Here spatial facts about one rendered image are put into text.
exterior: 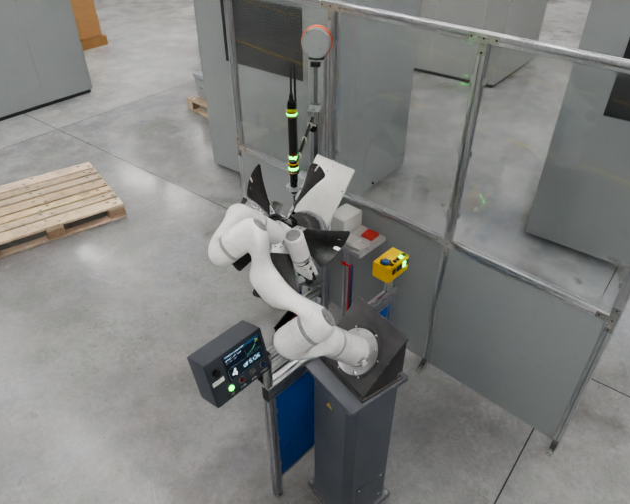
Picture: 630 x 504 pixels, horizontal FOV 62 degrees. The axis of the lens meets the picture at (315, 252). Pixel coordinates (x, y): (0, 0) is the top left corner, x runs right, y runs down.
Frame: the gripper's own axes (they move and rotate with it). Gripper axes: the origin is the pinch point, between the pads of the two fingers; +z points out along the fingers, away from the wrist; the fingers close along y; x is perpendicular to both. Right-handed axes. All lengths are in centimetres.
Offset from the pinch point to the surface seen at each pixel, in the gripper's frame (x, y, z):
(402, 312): -56, -2, 97
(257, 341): 43, -20, -26
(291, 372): 35.3, -17.9, 13.2
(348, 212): -64, 36, 33
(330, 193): -47, 28, -1
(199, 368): 64, -16, -35
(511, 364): -58, -74, 89
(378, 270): -29.9, -14.6, 15.2
